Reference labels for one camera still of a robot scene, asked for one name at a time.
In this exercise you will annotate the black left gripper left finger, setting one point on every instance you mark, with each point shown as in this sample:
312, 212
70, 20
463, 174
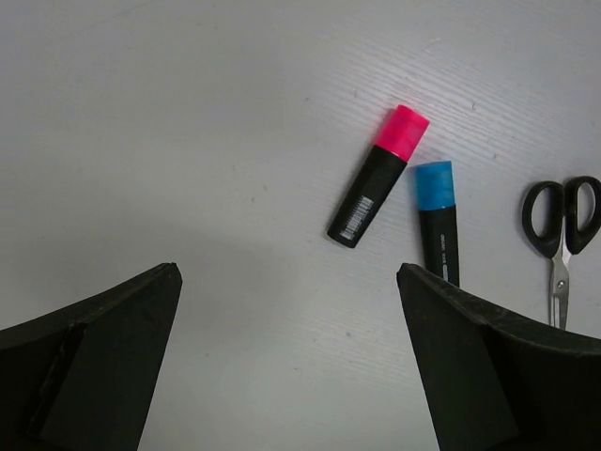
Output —
83, 377

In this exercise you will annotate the black handled scissors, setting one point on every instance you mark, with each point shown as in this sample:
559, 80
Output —
561, 238

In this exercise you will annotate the pink cap black highlighter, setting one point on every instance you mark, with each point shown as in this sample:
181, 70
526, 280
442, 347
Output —
398, 137

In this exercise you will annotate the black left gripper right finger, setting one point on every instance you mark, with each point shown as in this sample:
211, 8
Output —
494, 379

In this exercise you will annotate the blue cap black highlighter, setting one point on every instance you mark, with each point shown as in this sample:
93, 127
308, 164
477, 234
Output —
436, 208

